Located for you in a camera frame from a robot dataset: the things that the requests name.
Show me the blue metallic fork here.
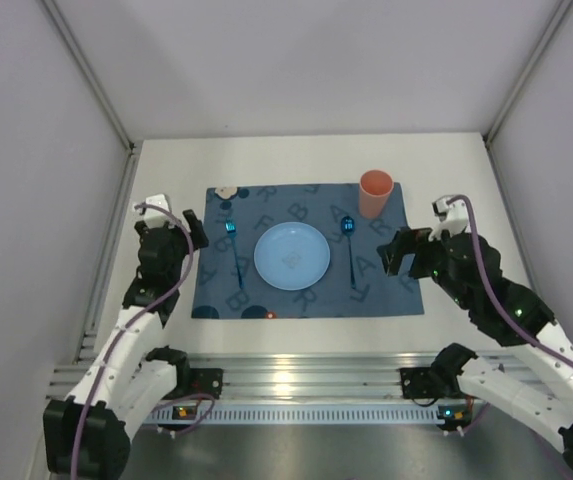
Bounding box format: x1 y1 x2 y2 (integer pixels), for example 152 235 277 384
225 218 244 290

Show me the blue letter placemat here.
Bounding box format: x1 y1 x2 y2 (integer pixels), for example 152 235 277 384
192 183 424 320

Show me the blue metallic spoon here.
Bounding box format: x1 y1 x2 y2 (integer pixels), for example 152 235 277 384
340 215 357 290

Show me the pink plastic cup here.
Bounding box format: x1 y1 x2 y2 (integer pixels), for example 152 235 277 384
358 170 394 219

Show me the light blue plate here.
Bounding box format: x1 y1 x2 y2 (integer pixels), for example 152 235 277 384
253 222 331 291

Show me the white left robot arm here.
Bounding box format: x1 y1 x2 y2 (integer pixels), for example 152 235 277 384
43 202 220 479

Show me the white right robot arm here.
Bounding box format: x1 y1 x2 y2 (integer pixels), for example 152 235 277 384
385 228 573 471

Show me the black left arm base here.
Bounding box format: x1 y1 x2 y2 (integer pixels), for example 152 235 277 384
163 368 224 400

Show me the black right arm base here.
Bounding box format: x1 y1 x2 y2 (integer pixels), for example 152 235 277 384
399 366 476 407

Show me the aluminium frame rail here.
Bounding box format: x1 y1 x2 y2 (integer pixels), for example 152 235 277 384
45 352 573 401

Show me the white slotted cable duct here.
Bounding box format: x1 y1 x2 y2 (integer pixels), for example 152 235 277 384
144 402 468 427

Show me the left corner frame post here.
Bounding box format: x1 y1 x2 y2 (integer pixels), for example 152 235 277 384
38 0 135 152

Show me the corner frame post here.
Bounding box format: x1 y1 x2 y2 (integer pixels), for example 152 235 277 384
38 0 135 152
482 0 573 148

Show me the right corner frame post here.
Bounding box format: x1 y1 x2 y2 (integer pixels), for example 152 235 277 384
482 0 573 148

